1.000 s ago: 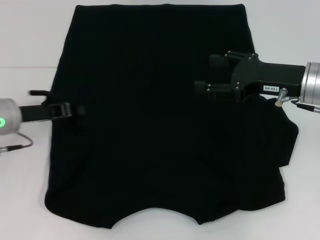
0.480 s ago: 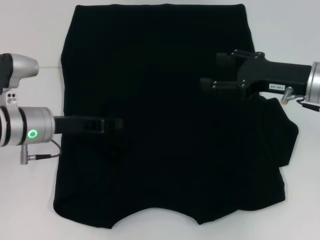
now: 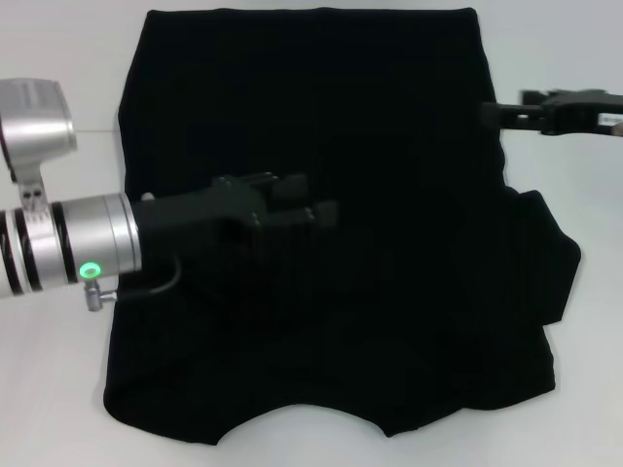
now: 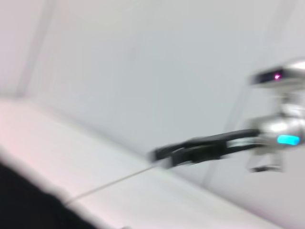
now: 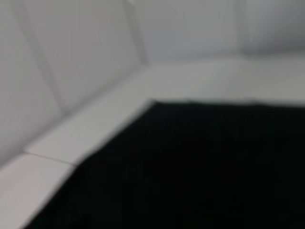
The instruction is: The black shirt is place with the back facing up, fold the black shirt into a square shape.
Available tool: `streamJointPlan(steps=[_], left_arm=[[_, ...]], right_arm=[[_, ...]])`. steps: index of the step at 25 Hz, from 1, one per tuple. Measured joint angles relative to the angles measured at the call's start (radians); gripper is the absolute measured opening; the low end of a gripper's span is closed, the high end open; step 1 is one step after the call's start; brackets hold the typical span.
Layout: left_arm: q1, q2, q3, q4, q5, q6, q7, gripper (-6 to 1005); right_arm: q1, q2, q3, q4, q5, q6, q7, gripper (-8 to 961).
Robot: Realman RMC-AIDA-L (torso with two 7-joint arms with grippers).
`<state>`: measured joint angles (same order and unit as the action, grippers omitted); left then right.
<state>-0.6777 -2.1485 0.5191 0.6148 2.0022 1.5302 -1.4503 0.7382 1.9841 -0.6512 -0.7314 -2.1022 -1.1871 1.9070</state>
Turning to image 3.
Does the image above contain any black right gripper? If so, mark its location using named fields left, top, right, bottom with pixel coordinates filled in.
left=480, top=88, right=623, bottom=138

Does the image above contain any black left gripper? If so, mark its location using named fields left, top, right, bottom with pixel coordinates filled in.
left=129, top=171, right=340, bottom=276

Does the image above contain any black shirt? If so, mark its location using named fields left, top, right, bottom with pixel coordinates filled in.
left=100, top=6, right=583, bottom=437

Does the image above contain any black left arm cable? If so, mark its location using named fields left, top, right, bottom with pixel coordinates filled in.
left=113, top=256, right=184, bottom=296

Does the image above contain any silver left cable connector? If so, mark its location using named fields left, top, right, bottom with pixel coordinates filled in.
left=83, top=280, right=119, bottom=313

